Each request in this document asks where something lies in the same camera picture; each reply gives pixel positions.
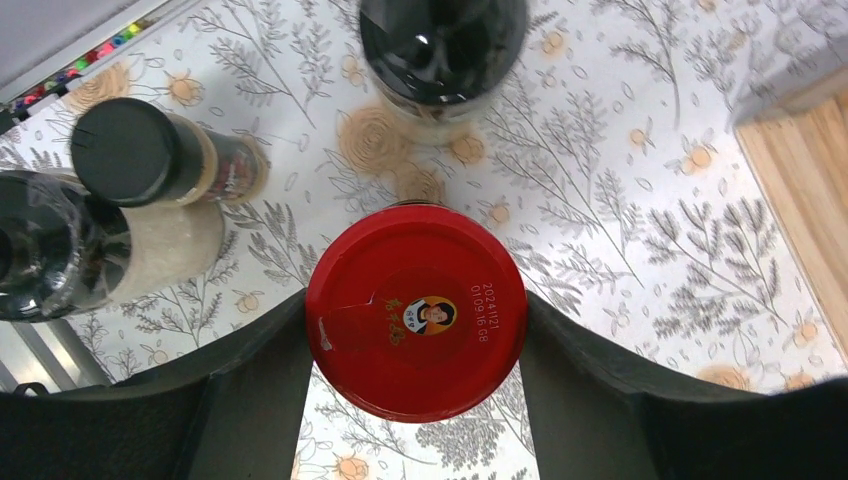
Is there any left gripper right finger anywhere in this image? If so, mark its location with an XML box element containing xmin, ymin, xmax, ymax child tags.
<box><xmin>519</xmin><ymin>294</ymin><xmax>847</xmax><ymax>479</ymax></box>

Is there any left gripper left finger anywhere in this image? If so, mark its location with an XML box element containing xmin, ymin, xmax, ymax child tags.
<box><xmin>1</xmin><ymin>292</ymin><xmax>313</xmax><ymax>479</ymax></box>

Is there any red lid jar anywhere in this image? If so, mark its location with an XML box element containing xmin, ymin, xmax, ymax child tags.
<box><xmin>305</xmin><ymin>202</ymin><xmax>528</xmax><ymax>423</ymax></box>

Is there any small dark bottle front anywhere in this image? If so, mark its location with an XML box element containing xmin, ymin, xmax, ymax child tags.
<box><xmin>1</xmin><ymin>170</ymin><xmax>225</xmax><ymax>323</ymax></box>

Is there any floral table mat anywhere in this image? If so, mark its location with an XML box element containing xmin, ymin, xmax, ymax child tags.
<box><xmin>0</xmin><ymin>0</ymin><xmax>848</xmax><ymax>480</ymax></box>

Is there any wooden rack frame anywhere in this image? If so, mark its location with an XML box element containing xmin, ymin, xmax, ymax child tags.
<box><xmin>734</xmin><ymin>65</ymin><xmax>847</xmax><ymax>354</ymax></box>

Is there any aluminium frame rail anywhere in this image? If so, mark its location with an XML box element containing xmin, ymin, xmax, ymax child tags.
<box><xmin>1</xmin><ymin>1</ymin><xmax>196</xmax><ymax>133</ymax></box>

